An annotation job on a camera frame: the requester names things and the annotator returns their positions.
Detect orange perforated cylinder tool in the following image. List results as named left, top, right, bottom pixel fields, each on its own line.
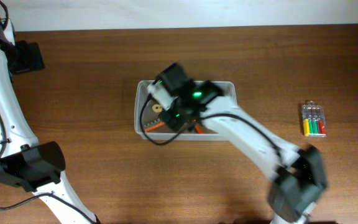
left=144, top=118, right=165, bottom=133

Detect orange scraper with wooden handle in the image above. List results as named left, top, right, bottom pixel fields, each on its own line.
left=152, top=104, right=163, bottom=113

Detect orange handled pliers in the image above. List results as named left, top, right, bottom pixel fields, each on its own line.
left=195, top=124, right=204, bottom=134

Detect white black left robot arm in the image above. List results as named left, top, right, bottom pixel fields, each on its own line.
left=0, top=1, right=99, bottom=223

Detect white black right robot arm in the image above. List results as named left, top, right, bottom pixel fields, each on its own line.
left=147, top=63, right=328, bottom=223

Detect clear plastic container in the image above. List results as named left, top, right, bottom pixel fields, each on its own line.
left=134, top=80, right=238, bottom=142

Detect clear case coloured screwdrivers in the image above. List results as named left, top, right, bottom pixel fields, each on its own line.
left=301, top=101, right=326, bottom=138

